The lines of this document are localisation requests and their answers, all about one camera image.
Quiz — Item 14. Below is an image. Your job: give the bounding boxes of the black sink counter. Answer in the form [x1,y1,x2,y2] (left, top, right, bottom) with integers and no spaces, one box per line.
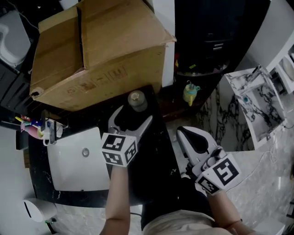
[27,84,182,208]

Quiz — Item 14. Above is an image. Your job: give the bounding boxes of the clear glass bottle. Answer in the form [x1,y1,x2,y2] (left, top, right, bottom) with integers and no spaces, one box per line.
[127,90,148,112]

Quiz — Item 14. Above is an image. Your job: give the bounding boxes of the black appliance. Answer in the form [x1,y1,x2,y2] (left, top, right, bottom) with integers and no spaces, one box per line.
[0,61,31,111]

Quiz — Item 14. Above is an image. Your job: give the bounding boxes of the pink toothbrush cup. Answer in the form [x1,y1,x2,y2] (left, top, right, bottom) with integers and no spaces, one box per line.
[20,119,46,140]

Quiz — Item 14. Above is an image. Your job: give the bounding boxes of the large brown cardboard box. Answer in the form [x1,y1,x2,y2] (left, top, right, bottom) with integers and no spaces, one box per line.
[29,0,177,112]

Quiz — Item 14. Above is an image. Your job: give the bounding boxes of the chrome faucet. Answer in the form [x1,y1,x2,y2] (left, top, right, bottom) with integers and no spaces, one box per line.
[247,65,270,81]

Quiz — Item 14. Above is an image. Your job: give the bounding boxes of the yellow green child's kettle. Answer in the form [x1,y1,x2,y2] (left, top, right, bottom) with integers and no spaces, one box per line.
[182,80,201,107]

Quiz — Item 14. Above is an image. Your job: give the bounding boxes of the white sink basin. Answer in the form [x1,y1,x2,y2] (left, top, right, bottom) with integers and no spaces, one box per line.
[47,127,111,192]

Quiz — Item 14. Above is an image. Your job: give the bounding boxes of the white plastic appliance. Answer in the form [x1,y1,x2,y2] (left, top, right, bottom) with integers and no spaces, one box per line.
[0,10,32,67]

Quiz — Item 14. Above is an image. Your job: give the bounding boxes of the person's right forearm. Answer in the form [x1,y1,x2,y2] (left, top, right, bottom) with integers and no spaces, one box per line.
[207,189,259,235]

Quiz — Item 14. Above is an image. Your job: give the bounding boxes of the white trash bin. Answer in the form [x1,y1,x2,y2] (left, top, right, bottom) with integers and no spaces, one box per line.
[22,198,58,223]

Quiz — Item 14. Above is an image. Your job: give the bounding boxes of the white cable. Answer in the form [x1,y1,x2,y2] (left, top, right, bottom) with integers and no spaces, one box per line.
[259,127,289,166]

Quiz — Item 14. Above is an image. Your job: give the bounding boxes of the white side cabinet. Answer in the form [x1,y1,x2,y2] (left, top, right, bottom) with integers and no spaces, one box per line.
[268,52,294,95]

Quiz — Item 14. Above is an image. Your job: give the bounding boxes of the dark cabinet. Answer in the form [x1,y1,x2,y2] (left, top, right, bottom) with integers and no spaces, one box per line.
[174,0,270,74]

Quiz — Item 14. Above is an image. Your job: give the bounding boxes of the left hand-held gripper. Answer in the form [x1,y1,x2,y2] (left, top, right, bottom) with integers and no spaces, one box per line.
[101,105,153,167]

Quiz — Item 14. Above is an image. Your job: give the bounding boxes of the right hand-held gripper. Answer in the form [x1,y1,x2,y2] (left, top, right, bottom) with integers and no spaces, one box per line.
[176,126,242,196]

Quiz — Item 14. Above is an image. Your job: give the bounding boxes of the marble patterned wash basin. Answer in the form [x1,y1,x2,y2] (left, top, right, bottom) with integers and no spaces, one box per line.
[224,66,288,150]

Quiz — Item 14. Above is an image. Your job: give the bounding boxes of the white mug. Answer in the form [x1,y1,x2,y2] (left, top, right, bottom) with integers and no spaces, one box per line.
[43,118,64,146]

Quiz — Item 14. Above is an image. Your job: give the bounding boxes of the person's left forearm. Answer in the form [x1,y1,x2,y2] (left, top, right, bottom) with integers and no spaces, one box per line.
[99,163,132,235]

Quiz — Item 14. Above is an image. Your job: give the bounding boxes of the person's beige shirt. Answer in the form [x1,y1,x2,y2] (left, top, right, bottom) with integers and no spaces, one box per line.
[142,209,230,235]

